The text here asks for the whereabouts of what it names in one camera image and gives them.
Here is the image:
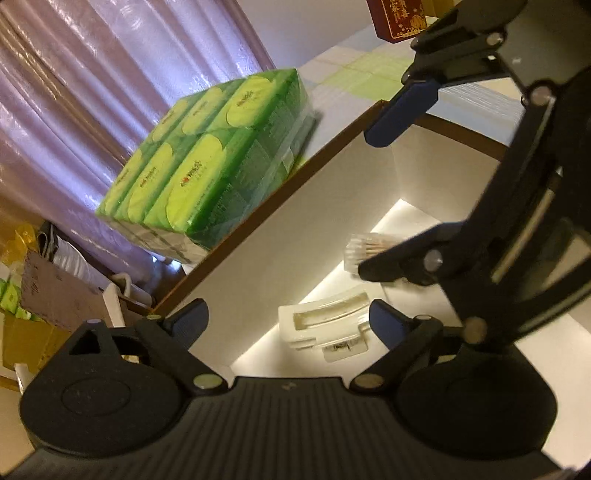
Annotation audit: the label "white hair claw clip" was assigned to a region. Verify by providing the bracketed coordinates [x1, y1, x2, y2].
[279, 285, 384, 363]

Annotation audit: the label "cotton swab pack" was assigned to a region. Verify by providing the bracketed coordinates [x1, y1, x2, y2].
[342, 232, 402, 276]

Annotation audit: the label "red gold gift box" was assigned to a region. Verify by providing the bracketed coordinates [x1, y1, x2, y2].
[367, 0, 428, 43]

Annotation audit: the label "brown white storage box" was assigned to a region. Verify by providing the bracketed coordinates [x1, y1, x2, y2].
[151, 100, 591, 471]

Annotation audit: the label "plaid tablecloth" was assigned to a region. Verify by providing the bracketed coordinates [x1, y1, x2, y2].
[295, 26, 524, 168]

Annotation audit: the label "brown cardboard flap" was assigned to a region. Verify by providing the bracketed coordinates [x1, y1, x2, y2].
[21, 251, 112, 332]

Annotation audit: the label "green tissue multipack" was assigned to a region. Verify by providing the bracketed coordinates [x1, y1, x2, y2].
[96, 68, 317, 264]

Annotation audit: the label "small green tissue boxes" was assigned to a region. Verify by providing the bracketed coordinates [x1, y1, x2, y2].
[1, 276, 32, 320]

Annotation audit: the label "purple curtain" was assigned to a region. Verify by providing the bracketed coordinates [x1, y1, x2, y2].
[1, 1, 271, 283]

